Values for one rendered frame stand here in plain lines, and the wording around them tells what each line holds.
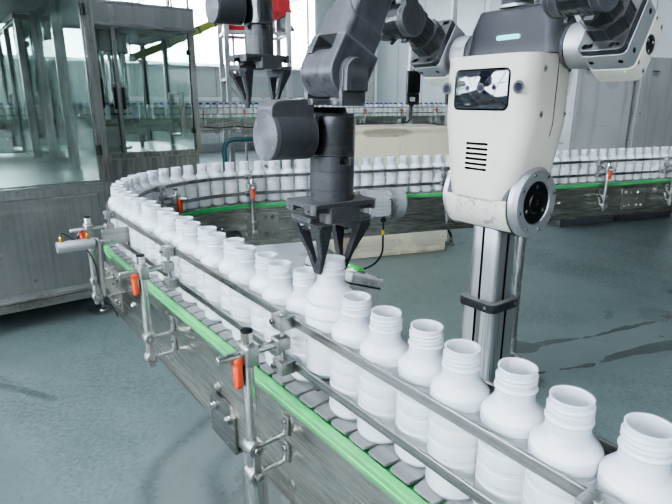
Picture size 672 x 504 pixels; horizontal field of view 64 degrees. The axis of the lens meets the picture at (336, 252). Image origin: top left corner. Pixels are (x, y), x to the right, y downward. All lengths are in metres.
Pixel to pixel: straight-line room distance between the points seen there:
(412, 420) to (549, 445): 0.17
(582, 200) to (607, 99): 3.94
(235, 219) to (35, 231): 1.81
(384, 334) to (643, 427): 0.27
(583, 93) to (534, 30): 5.39
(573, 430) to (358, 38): 0.47
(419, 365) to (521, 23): 0.87
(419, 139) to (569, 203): 2.29
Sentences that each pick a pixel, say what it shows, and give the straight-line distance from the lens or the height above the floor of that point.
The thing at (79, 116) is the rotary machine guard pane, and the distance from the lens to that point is 3.75.
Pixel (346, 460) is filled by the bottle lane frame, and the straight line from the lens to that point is 0.70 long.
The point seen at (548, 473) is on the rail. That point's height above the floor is 1.11.
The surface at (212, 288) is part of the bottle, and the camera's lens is 1.01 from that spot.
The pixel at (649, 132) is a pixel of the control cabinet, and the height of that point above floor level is 1.05.
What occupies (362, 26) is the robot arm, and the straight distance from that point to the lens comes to 0.68.
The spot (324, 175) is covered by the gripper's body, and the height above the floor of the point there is 1.31.
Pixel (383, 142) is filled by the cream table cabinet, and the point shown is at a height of 1.05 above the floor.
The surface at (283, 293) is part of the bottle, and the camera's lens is 0.80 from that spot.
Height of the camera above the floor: 1.40
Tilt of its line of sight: 16 degrees down
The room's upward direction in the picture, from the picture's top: straight up
